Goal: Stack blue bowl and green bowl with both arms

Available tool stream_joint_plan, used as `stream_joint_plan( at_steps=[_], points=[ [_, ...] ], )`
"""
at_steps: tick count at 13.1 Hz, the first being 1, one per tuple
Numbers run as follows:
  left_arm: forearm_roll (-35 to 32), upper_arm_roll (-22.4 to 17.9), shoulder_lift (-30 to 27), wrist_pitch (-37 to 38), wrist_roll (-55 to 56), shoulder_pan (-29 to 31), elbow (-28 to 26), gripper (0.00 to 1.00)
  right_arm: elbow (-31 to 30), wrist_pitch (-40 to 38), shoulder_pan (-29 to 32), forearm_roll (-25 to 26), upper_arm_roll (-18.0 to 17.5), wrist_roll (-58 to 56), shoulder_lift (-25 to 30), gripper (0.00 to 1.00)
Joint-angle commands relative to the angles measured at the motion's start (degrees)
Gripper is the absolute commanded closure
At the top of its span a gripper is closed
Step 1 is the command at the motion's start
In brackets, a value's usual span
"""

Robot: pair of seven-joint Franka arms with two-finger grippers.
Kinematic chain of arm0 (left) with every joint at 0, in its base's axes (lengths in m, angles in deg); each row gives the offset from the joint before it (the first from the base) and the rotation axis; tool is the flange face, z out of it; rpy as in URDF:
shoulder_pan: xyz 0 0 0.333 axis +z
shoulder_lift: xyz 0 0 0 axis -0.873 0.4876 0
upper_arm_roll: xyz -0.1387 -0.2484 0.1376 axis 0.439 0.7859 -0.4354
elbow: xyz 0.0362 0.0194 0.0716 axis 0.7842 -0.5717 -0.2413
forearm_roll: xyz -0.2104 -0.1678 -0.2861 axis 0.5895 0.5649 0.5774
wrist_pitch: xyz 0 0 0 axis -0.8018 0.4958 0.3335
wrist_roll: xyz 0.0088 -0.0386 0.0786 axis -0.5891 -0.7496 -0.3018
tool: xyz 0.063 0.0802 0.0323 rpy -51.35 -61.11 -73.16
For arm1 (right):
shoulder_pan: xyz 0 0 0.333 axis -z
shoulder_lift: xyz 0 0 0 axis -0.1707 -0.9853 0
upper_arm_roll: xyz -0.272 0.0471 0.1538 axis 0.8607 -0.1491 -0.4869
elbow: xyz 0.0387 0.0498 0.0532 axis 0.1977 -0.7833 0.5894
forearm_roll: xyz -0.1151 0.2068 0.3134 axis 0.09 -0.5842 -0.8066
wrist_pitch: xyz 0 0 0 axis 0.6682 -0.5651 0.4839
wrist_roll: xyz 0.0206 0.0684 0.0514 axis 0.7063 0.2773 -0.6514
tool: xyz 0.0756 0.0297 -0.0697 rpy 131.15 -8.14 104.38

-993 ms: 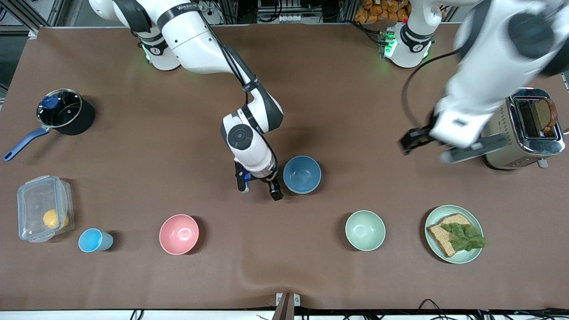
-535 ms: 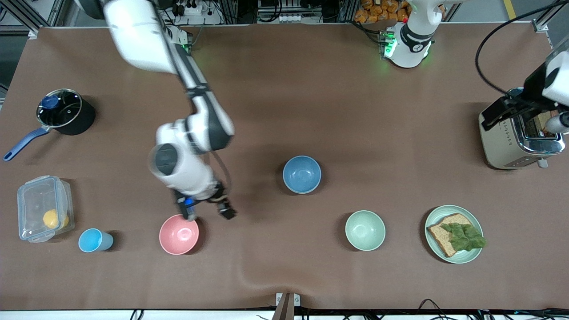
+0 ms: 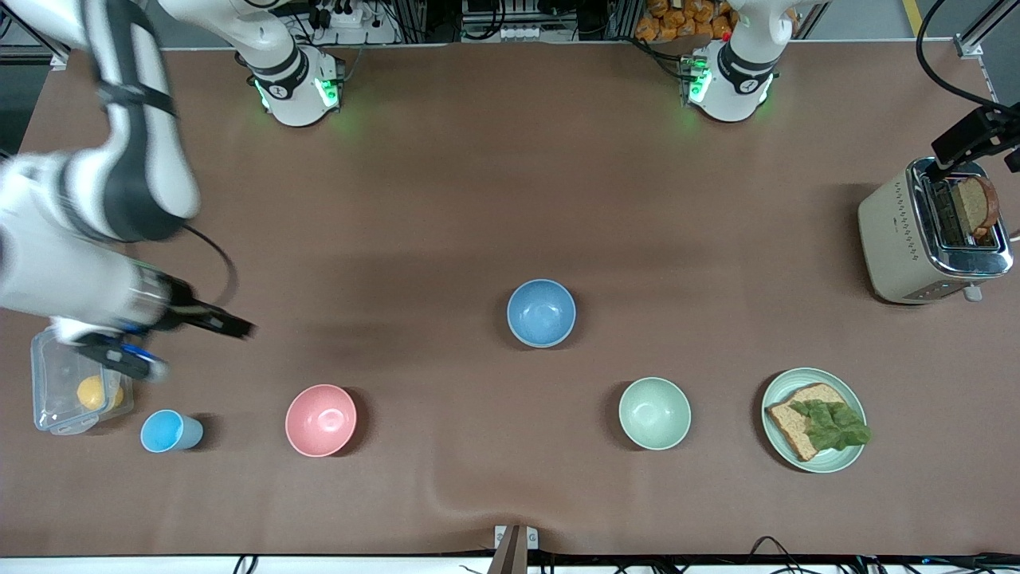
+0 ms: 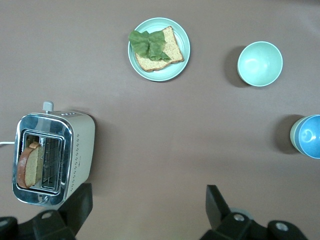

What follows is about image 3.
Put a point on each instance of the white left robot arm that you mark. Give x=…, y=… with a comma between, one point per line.
x=737, y=88

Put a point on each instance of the orange snack bag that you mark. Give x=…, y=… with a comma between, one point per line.
x=677, y=20

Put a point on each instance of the blue bowl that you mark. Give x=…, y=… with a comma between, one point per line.
x=541, y=312

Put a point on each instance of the green bowl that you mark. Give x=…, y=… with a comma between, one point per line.
x=655, y=413

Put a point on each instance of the yellow round fruit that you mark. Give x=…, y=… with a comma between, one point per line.
x=92, y=392

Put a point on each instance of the green lettuce leaf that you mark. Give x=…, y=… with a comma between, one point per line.
x=833, y=426

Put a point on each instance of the white socket bar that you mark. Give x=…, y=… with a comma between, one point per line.
x=538, y=33

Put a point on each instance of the white power strip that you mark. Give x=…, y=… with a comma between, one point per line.
x=347, y=17

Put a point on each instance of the blue plastic cup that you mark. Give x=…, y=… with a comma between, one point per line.
x=163, y=432

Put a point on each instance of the clear plastic lidded container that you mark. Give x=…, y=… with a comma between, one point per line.
x=60, y=402

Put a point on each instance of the green plate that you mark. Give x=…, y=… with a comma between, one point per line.
x=833, y=458

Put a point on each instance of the dark toast slice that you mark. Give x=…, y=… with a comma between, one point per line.
x=976, y=206

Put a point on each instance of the aluminium frame profile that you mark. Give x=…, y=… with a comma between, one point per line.
x=970, y=46

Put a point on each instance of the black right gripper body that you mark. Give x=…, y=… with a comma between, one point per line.
x=182, y=309

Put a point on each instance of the beige and chrome toaster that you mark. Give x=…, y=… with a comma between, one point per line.
x=892, y=247

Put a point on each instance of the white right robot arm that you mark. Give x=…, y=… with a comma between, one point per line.
x=143, y=159

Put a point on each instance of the pink bowl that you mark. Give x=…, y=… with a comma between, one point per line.
x=321, y=420

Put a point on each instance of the metal bracket with brown bar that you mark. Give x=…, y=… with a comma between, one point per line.
x=514, y=550

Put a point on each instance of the brown bread slice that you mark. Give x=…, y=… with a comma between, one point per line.
x=785, y=422

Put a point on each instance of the brown table cloth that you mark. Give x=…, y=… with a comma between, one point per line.
x=478, y=199

